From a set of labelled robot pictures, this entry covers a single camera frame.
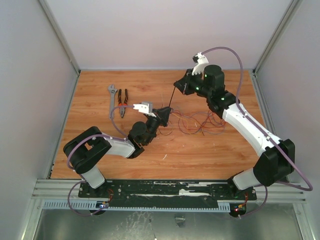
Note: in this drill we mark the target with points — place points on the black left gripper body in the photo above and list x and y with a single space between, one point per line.
153 123

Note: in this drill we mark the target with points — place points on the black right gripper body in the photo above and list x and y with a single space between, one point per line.
186 83

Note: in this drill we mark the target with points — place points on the black zip tie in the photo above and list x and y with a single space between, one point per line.
171 98

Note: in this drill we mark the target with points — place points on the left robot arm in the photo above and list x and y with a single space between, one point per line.
87 149

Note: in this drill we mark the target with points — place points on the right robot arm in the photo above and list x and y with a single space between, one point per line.
276 156

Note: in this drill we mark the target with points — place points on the silver adjustable wrench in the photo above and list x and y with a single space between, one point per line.
112 91

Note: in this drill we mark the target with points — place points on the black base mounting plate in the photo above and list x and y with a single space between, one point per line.
162 193

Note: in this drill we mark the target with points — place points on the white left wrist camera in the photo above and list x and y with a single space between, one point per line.
145 107

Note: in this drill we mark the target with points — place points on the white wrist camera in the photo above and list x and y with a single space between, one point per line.
145 107
201 62

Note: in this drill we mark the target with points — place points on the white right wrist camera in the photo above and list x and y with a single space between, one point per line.
201 62

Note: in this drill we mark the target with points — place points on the orange handled pliers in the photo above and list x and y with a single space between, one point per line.
122 103

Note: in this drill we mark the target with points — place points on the grey slotted cable duct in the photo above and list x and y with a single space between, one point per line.
96 205

